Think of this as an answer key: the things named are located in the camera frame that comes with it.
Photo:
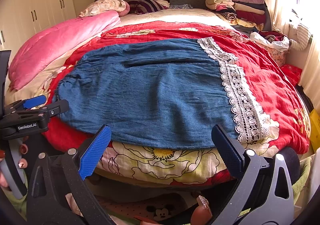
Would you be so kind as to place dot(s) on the green sleeve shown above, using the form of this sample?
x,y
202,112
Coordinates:
x,y
305,167

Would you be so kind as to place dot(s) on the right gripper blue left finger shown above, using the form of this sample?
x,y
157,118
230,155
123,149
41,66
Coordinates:
x,y
94,151

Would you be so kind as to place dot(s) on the blue denim pants lace hem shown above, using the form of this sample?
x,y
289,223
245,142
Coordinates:
x,y
165,94

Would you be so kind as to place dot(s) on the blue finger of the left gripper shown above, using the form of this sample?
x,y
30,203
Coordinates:
x,y
34,102

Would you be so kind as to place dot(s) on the stack of folded clothes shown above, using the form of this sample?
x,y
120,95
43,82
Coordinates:
x,y
246,16

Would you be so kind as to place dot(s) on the striped purple pillow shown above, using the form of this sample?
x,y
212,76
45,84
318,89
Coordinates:
x,y
140,7

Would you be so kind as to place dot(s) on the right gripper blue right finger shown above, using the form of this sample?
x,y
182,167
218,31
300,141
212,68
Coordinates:
x,y
230,150

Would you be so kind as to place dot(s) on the left hand red nails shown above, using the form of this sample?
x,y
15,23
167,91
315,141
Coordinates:
x,y
10,168

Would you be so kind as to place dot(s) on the white wardrobe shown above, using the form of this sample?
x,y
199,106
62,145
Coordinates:
x,y
21,19

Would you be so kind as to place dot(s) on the white knit garment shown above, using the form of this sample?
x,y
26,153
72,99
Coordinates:
x,y
299,36

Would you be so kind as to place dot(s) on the floral beige pillow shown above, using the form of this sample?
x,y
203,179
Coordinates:
x,y
100,6

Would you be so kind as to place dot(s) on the pink satin quilt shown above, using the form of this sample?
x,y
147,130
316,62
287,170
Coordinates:
x,y
46,46

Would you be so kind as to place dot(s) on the cream curtain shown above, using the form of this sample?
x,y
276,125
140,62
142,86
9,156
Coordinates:
x,y
299,20

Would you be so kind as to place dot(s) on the basket of loose clothes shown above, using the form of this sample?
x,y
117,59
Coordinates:
x,y
276,43

